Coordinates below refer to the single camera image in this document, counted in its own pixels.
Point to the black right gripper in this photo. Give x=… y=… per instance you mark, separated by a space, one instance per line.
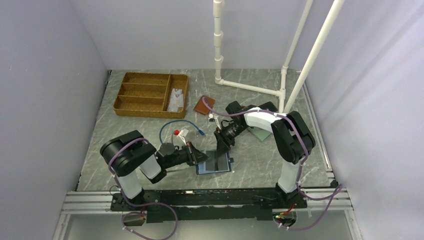
x=222 y=147

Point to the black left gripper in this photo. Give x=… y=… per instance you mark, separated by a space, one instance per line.
x=196 y=156

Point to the grey card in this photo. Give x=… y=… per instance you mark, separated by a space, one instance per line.
x=216 y=164

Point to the blue leather card holder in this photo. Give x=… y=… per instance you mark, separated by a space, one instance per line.
x=200 y=167

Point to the white credit card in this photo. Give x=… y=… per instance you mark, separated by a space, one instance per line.
x=176 y=92
x=174 y=106
x=177 y=99

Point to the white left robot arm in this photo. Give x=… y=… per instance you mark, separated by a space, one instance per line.
x=131 y=151

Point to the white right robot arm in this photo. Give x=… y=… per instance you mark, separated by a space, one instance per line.
x=293 y=139

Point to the brown leather card holder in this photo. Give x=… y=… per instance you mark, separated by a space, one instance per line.
x=201 y=108

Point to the black leather card holder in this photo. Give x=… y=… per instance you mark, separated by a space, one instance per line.
x=268 y=106

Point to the wicker cutlery tray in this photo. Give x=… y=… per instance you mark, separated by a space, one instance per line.
x=148 y=95

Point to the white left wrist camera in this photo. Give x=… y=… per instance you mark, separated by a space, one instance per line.
x=179 y=137

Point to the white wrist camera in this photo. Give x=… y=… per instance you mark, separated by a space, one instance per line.
x=179 y=137
x=213 y=119

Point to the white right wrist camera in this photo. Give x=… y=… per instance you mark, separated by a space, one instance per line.
x=213 y=119

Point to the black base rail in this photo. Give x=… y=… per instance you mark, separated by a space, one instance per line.
x=210 y=204

